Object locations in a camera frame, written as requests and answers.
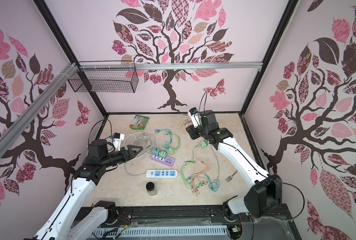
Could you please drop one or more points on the black wire basket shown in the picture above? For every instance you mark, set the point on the black wire basket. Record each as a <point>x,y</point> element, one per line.
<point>105,77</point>

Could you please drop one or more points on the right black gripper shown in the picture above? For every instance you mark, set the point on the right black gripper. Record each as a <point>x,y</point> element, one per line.
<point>191,131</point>

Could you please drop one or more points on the left aluminium rail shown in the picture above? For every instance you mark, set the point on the left aluminium rail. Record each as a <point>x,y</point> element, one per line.
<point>16,129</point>

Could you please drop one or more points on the white blue power strip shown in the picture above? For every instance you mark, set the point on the white blue power strip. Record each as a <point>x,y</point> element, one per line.
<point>161,174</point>

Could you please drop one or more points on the light green charger plug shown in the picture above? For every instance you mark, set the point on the light green charger plug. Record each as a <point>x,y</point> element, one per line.
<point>162,154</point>
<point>203,144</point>

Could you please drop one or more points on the rear aluminium rail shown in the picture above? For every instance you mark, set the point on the rear aluminium rail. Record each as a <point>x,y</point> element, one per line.
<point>184,66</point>

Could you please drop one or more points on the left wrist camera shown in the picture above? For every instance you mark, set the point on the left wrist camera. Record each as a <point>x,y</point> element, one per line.
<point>117,139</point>

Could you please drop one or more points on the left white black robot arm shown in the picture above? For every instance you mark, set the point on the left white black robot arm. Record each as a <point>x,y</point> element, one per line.
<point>60,224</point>

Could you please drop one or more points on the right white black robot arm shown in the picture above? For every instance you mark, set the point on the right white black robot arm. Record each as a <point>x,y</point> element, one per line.
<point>265,190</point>

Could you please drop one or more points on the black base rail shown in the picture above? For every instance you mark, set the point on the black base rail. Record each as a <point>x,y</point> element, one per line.
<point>205,214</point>

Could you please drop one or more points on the aluminium rail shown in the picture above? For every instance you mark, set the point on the aluminium rail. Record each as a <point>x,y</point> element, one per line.
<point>16,129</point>
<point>184,66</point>

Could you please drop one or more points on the white slotted cable duct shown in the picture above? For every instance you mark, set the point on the white slotted cable duct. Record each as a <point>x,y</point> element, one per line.
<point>161,233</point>

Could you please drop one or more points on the purple power strip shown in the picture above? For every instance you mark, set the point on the purple power strip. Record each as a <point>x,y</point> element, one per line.
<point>167,161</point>

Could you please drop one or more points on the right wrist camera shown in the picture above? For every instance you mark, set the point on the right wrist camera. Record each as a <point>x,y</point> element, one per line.
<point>195,117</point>

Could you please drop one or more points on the black lid glass jar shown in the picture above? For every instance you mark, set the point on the black lid glass jar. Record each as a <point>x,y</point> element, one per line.
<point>151,189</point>

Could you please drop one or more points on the beige vegetable peeler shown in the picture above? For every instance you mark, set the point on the beige vegetable peeler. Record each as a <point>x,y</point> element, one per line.
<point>184,117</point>

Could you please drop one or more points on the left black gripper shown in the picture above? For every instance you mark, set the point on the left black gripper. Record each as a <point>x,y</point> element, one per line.
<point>130,151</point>

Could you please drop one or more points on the green snack packet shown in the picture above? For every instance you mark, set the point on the green snack packet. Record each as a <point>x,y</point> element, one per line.
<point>139,122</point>

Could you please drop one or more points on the teal charger plug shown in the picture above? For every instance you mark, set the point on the teal charger plug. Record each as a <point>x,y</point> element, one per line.
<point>155,152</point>

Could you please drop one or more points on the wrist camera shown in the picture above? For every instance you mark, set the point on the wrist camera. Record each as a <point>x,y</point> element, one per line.
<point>195,117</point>
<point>117,139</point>

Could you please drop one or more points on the pink charger plug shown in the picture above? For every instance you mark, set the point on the pink charger plug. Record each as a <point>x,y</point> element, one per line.
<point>188,123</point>

